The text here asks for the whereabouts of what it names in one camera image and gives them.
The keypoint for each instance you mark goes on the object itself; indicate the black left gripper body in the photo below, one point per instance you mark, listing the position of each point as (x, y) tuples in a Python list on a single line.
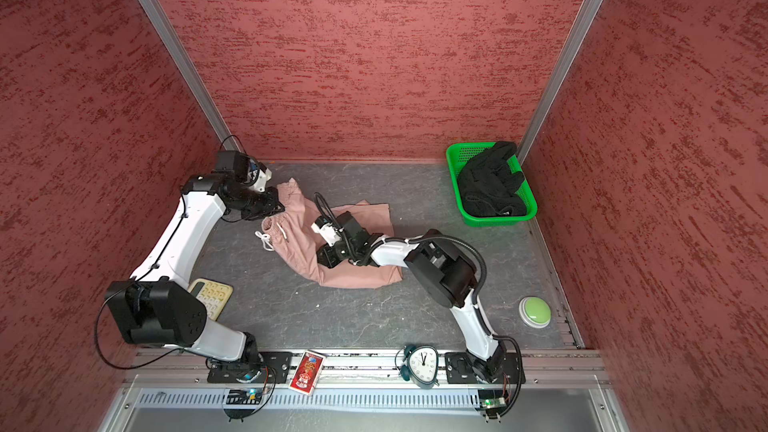
[(253, 204)]

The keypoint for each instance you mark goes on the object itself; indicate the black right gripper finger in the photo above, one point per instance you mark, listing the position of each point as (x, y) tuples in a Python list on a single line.
[(333, 262), (325, 255)]

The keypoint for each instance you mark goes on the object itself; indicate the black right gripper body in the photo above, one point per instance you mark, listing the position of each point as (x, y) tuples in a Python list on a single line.
[(346, 249)]

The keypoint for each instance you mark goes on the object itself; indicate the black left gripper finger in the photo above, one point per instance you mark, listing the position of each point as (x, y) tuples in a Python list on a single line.
[(274, 198), (273, 210)]

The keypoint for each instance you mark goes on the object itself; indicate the black shorts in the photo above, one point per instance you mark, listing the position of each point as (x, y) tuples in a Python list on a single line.
[(488, 187)]

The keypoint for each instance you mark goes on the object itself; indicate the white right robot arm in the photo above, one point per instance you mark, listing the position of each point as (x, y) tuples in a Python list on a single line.
[(451, 271)]

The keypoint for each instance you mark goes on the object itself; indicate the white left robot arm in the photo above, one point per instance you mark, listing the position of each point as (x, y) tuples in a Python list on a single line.
[(155, 308)]

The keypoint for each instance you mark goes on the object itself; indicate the cream calculator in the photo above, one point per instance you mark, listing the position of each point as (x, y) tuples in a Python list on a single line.
[(214, 295)]

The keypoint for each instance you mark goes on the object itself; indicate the red card pack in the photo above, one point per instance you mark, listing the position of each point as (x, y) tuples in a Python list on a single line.
[(307, 373)]

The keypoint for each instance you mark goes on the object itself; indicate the dark green alarm clock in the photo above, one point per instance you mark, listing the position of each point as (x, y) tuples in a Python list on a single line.
[(419, 365)]

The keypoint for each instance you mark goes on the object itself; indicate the green plastic basket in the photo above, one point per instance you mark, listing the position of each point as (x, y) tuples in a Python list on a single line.
[(457, 155)]

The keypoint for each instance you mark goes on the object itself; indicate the left controller board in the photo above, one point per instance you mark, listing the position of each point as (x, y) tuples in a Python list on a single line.
[(240, 404)]

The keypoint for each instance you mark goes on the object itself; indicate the controller board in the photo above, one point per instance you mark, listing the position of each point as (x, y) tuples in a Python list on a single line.
[(492, 404), (240, 404)]

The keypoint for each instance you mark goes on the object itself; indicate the green push button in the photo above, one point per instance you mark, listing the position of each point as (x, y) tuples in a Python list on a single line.
[(535, 312)]

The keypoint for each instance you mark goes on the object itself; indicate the right controller board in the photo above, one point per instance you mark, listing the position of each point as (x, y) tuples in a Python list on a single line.
[(492, 404)]

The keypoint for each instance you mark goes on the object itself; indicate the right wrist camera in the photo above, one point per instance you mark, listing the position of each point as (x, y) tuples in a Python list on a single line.
[(344, 226)]

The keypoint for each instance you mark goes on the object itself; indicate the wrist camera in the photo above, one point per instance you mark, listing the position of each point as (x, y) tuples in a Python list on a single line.
[(344, 226), (246, 170)]

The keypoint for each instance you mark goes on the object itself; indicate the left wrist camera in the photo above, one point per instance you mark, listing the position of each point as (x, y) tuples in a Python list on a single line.
[(246, 170)]

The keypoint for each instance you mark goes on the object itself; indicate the aluminium corner post left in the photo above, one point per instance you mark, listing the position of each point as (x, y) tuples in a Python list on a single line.
[(184, 64)]

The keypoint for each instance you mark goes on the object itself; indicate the aluminium corner post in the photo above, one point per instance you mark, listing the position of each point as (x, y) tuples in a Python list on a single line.
[(184, 64), (578, 32)]

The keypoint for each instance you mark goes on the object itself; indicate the aluminium front rail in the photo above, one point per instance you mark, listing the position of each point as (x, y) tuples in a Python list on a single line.
[(361, 368)]

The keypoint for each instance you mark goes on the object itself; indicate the aluminium corner post right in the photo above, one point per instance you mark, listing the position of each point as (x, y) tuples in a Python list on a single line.
[(578, 32)]

